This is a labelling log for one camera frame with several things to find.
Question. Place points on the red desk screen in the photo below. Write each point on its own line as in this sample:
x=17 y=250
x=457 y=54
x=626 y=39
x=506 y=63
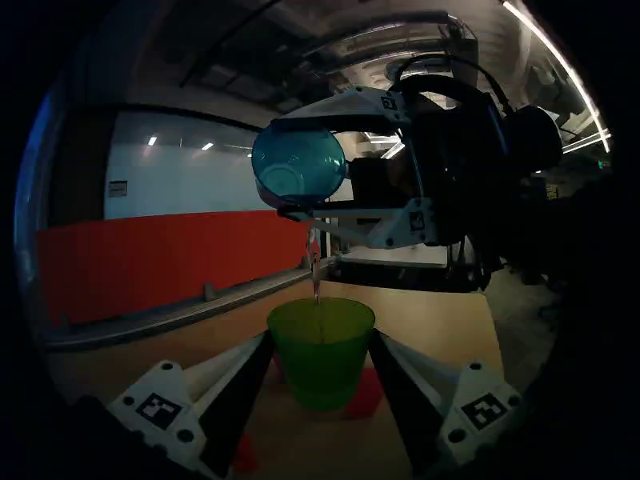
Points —
x=150 y=260

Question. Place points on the red plastic cup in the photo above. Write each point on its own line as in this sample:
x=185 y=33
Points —
x=364 y=397
x=246 y=452

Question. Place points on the blue plastic cup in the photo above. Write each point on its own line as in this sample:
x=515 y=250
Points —
x=295 y=160

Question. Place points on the green plastic cup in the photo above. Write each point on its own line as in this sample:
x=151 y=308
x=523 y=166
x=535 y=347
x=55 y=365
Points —
x=320 y=355

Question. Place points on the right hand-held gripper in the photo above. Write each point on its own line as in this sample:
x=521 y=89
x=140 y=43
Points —
x=460 y=160

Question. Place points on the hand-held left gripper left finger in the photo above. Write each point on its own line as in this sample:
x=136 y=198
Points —
x=165 y=395

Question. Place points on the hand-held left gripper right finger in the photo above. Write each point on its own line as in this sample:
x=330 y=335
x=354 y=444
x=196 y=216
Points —
x=467 y=400

